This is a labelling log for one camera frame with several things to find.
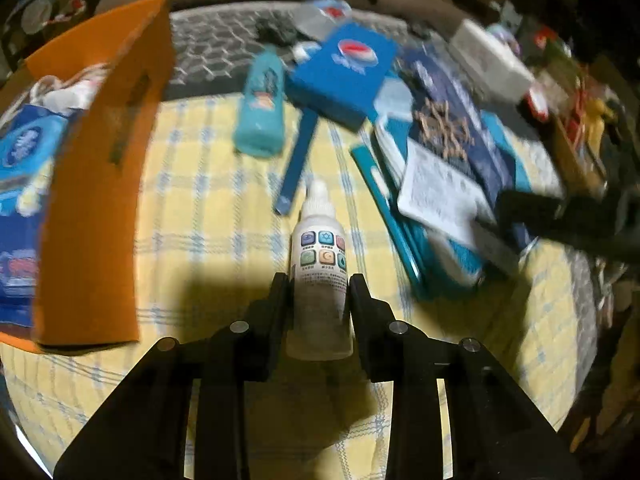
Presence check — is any white plastic bag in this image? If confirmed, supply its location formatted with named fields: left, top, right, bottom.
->
left=27, top=62, right=113, bottom=111

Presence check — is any yellow checked cloth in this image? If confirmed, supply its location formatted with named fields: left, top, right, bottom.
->
left=0, top=92, right=601, bottom=480

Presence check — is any clear bottle with blue label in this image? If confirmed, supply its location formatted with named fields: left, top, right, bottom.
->
left=292, top=0, right=353, bottom=61

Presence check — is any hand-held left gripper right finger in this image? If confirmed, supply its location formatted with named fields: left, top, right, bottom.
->
left=348, top=272, right=583, bottom=480

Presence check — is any white box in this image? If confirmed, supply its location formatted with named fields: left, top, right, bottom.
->
left=450, top=19, right=536, bottom=106

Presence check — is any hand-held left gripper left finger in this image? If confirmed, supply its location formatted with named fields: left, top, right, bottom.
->
left=52, top=271, right=292, bottom=480

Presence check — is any white leaflet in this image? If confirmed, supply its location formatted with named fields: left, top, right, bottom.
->
left=397, top=140, right=493, bottom=233

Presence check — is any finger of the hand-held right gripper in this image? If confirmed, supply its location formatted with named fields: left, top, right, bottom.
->
left=495, top=187, right=571, bottom=242

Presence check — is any blue box with round logo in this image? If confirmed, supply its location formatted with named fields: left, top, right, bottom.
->
left=286, top=22, right=401, bottom=133

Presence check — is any blue packet with red print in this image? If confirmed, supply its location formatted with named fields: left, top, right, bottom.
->
left=0, top=210, right=51, bottom=321

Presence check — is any bundle of brown rubber bands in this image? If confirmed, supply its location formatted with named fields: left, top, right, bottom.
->
left=412, top=97, right=473, bottom=161

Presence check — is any dark blue long strip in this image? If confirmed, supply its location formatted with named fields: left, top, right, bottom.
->
left=272, top=107, right=321, bottom=218

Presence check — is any dark blue package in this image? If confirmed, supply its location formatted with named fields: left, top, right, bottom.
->
left=400, top=52, right=531, bottom=251

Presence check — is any white dropper bottle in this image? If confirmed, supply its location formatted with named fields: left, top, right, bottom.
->
left=286, top=179, right=354, bottom=361

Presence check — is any orange cardboard box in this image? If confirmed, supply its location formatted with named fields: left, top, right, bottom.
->
left=0, top=0, right=176, bottom=356

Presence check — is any teal bottle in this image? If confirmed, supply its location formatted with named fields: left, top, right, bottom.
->
left=234, top=45, right=288, bottom=158

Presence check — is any blue packet with white logo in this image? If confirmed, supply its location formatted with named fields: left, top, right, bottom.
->
left=0, top=105, right=68, bottom=216

